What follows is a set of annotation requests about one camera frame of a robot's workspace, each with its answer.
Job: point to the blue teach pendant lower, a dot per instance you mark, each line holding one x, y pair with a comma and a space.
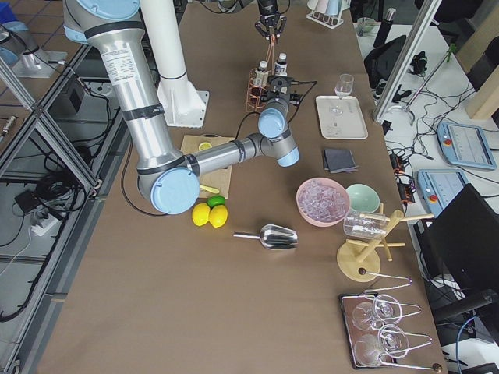
438, 187

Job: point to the pink bowl of ice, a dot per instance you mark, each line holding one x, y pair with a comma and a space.
322, 202

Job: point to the yellow lemon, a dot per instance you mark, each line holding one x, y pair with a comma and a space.
200, 214
218, 216

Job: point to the yellow lemon lower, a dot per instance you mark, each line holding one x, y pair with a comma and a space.
218, 216

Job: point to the cream rabbit tray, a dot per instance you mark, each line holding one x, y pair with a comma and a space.
340, 118

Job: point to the blue teach pendant upper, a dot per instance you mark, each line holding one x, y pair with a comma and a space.
465, 145

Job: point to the wooden cup tree stand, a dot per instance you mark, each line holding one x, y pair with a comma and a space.
357, 257

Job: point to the aluminium frame post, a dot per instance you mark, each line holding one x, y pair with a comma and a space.
421, 23

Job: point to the black monitor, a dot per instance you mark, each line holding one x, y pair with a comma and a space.
459, 247

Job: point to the clear glass jar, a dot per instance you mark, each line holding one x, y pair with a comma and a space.
365, 225

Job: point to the green lime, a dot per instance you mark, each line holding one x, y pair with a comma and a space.
216, 200

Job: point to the wine glass on holder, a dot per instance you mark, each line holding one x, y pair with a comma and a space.
386, 347
376, 312

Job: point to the green empty bowl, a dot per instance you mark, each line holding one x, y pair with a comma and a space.
363, 198

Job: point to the blue teach pendant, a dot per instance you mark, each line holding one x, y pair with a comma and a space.
438, 187
465, 145

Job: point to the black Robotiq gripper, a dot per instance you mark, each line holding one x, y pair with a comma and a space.
272, 93

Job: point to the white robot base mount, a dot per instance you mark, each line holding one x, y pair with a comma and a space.
184, 105

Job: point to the dark tray with glasses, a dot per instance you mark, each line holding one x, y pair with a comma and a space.
347, 303

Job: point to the white cup rack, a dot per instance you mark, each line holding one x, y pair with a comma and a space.
327, 13

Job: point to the yellow lemon upper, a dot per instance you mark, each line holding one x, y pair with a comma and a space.
200, 214

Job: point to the tea bottle upper in rack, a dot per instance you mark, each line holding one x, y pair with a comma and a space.
261, 74

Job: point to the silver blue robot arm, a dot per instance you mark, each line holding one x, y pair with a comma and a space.
140, 47

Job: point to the copper wire bottle rack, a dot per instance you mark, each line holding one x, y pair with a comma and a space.
254, 94

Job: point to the grey folded cloth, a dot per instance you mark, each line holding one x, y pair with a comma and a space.
338, 160

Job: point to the steel ice scoop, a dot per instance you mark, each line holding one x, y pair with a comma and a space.
273, 237

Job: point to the tea bottle white cap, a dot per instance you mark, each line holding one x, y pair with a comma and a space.
280, 66

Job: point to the half lemon slice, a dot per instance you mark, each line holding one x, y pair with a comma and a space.
204, 146

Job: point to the yellow plastic knife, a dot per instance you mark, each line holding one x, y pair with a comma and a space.
210, 189

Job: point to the wire glass holder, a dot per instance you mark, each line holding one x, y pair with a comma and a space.
416, 340

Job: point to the wine glass on holder lower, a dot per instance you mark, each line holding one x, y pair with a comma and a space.
386, 347

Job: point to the clear wine glass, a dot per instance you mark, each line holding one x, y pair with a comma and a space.
343, 88

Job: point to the wine glass on holder upper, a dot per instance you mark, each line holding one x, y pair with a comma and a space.
376, 312

